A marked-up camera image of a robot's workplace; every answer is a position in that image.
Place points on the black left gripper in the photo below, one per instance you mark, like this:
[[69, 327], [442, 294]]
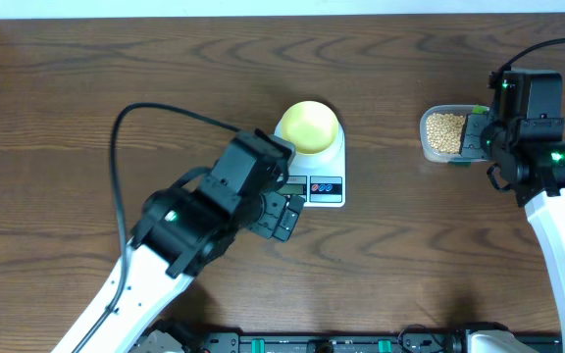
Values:
[[267, 222]]

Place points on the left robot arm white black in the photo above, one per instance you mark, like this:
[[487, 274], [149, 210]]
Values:
[[182, 229]]

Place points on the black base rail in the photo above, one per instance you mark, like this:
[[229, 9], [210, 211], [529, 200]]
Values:
[[168, 336]]

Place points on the yellow plastic bowl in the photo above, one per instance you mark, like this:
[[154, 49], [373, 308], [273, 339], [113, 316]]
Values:
[[311, 126]]

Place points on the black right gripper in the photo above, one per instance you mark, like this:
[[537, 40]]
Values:
[[473, 126]]

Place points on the pile of soybeans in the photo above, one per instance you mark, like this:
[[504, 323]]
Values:
[[444, 132]]

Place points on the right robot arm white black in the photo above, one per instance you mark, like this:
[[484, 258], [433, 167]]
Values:
[[521, 135]]

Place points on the white digital kitchen scale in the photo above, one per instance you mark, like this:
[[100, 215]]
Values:
[[320, 179]]

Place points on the clear plastic bean container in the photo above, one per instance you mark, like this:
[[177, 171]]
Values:
[[431, 154]]

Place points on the green plastic measuring scoop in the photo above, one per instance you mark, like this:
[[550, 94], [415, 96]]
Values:
[[480, 110]]

